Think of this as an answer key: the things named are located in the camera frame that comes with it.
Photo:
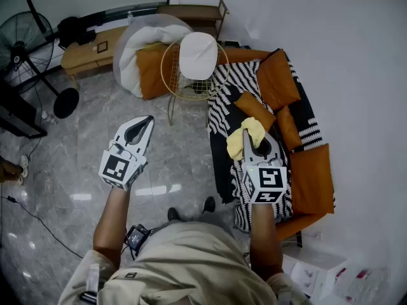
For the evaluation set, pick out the person's grey trousers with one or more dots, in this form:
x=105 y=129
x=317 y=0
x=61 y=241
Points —
x=206 y=219

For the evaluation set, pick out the wooden shelf rack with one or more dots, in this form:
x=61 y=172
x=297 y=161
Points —
x=190 y=13

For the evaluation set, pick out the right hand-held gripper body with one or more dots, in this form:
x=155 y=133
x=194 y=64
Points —
x=268 y=178

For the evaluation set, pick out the black waist device box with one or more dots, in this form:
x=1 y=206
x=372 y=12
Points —
x=136 y=237

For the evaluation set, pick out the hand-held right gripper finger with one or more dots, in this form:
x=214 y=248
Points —
x=276 y=154
x=247 y=148

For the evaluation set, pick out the black standing fan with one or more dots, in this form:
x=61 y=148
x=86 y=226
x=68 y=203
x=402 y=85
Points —
x=25 y=43

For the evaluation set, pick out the grey and white bean bag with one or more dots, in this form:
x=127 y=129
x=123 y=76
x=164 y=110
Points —
x=149 y=21

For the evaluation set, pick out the orange sofa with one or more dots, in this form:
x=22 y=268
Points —
x=295 y=224

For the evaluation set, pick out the person's right forearm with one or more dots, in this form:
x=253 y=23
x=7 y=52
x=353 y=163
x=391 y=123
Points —
x=264 y=240

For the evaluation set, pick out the black curved pole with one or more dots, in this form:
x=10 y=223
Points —
x=31 y=8

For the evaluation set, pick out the black bag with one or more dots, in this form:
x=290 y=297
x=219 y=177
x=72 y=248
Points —
x=68 y=30

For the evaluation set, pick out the white paper leaflet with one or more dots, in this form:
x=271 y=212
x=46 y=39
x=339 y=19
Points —
x=304 y=278

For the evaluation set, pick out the yellow blanket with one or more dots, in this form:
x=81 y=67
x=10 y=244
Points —
x=152 y=46

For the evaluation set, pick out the small clear bottle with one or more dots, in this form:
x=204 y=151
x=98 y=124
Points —
x=53 y=120
x=44 y=115

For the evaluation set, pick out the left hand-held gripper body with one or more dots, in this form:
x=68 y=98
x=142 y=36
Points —
x=113 y=168

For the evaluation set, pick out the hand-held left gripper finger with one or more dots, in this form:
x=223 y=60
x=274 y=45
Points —
x=144 y=141
x=120 y=135

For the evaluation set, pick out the white cardboard box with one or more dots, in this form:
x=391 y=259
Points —
x=324 y=259

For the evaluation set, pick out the clear plastic packet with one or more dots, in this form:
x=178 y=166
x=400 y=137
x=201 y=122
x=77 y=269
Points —
x=362 y=283

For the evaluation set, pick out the small black box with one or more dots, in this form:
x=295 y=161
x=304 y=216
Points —
x=86 y=37

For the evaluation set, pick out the person's left forearm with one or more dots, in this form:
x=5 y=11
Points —
x=109 y=221

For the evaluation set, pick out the black cabinet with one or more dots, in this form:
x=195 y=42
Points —
x=17 y=110

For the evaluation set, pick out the blue bag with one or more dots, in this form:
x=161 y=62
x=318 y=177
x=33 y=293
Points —
x=246 y=47

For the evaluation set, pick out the person's black right shoe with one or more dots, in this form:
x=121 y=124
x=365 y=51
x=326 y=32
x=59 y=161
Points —
x=209 y=204

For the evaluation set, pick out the wooden coffee table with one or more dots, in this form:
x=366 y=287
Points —
x=86 y=56

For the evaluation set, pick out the white cushion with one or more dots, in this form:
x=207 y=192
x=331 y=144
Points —
x=197 y=56

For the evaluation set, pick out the person's black shoe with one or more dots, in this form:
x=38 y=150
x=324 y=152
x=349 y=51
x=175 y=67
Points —
x=209 y=204
x=172 y=214

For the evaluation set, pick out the orange square sofa pillow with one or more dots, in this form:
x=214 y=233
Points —
x=278 y=78
x=311 y=180

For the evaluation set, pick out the person's black left shoe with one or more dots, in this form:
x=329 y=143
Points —
x=172 y=214

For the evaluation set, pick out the person's beige shirt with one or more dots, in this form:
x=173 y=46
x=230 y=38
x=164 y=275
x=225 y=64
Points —
x=190 y=265

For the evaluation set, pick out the small orange throw pillow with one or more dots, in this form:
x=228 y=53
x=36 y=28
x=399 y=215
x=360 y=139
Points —
x=288 y=129
x=254 y=108

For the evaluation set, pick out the black white striped blanket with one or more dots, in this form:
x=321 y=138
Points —
x=222 y=106

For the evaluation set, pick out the yellow cleaning cloth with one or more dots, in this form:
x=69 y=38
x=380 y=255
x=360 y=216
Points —
x=237 y=143

